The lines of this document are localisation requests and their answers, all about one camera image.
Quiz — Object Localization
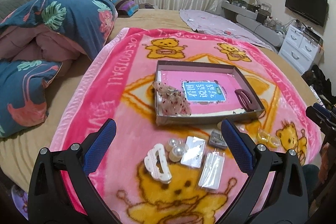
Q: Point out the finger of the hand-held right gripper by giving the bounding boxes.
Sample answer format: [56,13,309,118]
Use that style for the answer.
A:
[312,103,336,115]
[306,106,328,125]

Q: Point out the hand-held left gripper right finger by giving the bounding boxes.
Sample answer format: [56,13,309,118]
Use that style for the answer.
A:
[218,119,309,224]

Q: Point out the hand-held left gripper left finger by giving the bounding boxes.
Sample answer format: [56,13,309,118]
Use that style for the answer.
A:
[28,119,124,224]

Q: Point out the small blue grey packet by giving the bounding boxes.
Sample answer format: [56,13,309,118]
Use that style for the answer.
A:
[209,130,227,149]

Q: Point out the translucent yellow hair clip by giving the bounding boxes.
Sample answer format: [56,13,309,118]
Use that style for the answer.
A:
[259,128,280,148]

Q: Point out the clear earring packet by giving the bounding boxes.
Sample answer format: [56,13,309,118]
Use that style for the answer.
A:
[181,136,206,169]
[199,152,225,190]

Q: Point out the shallow cardboard box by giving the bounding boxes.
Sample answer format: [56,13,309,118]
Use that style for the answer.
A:
[154,60,265,127]

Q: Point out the white claw hair clip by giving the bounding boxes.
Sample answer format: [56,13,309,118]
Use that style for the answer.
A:
[144,143,172,182]

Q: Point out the translucent pink bow hair clip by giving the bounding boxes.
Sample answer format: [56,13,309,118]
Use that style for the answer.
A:
[152,81,191,115]

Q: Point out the dark clothes pile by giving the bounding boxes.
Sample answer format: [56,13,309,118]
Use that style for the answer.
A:
[302,65,336,109]

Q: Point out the pink bear printed blanket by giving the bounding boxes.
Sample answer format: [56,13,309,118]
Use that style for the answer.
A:
[50,27,322,224]

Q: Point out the maroon hair clip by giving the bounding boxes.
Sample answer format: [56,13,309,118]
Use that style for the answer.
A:
[234,89,259,111]

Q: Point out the pink printed book cover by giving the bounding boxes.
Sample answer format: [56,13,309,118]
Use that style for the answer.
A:
[159,69,259,115]

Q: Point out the white drawer cabinet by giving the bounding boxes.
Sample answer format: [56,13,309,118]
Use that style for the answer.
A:
[278,25,323,73]

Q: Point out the purple slipper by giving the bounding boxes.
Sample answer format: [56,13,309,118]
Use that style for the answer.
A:
[12,185,28,219]

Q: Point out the black flat television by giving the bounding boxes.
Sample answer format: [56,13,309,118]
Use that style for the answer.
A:
[285,0,328,28]

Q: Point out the lilac bed sheet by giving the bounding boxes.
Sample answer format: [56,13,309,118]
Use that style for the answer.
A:
[179,9,273,50]

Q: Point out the blue floral duvet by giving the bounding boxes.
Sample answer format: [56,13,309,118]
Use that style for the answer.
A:
[0,0,118,138]

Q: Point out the purple striped pillow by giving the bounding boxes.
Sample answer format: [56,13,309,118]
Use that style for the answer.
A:
[115,0,139,16]

